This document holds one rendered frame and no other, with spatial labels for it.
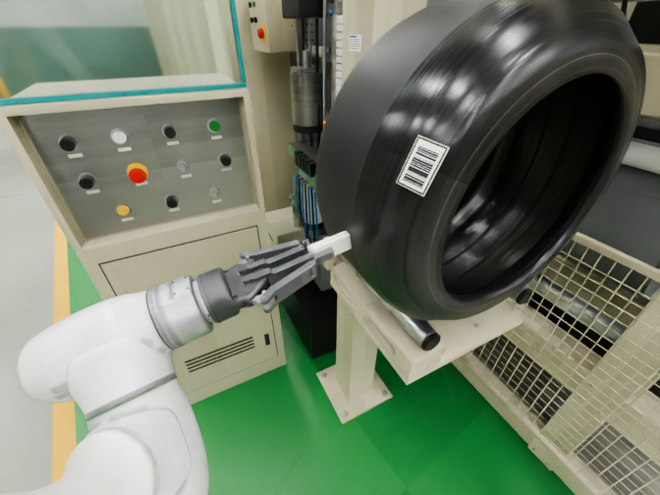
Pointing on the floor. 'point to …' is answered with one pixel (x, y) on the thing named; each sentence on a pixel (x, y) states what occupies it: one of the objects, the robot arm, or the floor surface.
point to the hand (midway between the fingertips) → (329, 247)
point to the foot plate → (355, 399)
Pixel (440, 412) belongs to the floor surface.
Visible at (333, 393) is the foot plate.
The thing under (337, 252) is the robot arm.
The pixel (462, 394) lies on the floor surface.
